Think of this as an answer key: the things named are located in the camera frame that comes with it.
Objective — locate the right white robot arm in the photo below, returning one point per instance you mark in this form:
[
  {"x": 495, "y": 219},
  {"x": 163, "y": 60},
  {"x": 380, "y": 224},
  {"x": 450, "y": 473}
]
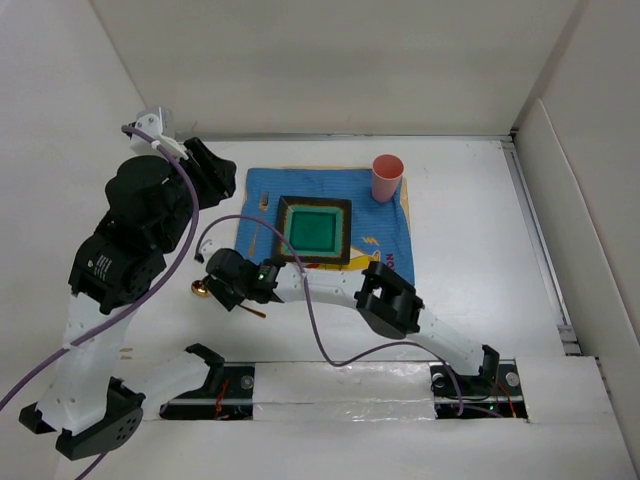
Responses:
[{"x": 388, "y": 304}]

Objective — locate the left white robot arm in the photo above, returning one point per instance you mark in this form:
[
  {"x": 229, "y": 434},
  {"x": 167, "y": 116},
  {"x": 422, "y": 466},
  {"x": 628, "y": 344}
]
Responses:
[{"x": 92, "y": 411}]

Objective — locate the gold spoon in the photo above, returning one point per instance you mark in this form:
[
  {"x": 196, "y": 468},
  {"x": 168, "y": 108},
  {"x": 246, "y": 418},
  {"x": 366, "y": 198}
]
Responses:
[{"x": 199, "y": 289}]

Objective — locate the pink plastic cup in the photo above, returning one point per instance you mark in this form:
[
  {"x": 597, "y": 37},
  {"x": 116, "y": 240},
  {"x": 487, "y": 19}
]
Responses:
[{"x": 387, "y": 173}]

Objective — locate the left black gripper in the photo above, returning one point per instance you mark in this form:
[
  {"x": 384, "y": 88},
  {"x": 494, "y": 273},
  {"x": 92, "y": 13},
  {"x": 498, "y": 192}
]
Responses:
[{"x": 216, "y": 174}]

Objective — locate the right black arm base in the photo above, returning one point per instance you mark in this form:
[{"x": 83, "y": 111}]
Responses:
[{"x": 477, "y": 398}]

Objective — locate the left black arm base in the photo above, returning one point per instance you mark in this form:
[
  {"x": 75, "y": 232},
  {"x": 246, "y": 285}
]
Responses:
[{"x": 226, "y": 394}]

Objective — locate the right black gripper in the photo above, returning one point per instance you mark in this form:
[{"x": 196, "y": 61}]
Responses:
[{"x": 217, "y": 287}]

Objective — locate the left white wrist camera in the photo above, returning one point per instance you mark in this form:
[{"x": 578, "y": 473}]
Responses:
[{"x": 157, "y": 122}]

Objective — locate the green square ceramic plate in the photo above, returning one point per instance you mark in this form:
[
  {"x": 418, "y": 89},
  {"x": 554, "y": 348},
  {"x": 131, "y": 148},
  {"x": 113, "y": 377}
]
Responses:
[{"x": 319, "y": 229}]

